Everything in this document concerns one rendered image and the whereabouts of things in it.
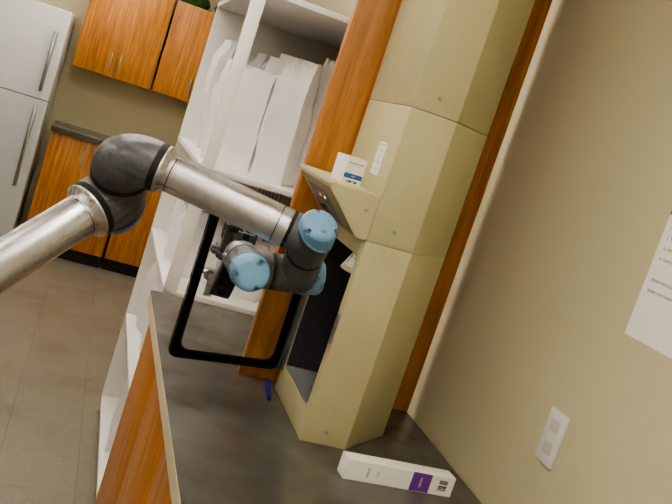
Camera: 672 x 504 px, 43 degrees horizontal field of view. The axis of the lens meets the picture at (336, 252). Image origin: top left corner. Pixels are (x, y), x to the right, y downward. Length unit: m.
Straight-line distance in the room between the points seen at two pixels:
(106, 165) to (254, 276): 0.35
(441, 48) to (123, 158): 0.69
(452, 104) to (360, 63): 0.39
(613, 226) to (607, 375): 0.31
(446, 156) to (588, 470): 0.70
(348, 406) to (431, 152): 0.59
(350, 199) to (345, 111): 0.41
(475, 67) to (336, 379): 0.74
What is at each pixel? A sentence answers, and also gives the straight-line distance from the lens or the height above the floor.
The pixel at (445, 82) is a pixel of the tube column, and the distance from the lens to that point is 1.86.
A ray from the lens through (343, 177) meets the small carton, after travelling 1.89.
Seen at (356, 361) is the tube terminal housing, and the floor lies 1.15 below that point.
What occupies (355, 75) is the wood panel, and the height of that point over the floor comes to 1.76.
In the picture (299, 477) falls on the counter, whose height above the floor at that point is 0.94.
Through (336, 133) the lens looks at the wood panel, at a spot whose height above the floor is 1.61.
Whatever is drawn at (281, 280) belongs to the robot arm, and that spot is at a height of 1.30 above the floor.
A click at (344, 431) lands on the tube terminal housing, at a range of 1.98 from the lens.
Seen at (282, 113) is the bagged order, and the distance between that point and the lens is 3.08.
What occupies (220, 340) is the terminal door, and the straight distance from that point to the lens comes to 2.11.
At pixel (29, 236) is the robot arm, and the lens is 1.66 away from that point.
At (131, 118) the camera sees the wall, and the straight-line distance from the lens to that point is 7.32.
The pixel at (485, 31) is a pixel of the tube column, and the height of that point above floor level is 1.91.
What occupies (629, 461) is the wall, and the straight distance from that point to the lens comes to 1.66.
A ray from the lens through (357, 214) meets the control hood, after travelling 1.83.
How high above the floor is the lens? 1.62
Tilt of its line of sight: 8 degrees down
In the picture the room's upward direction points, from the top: 18 degrees clockwise
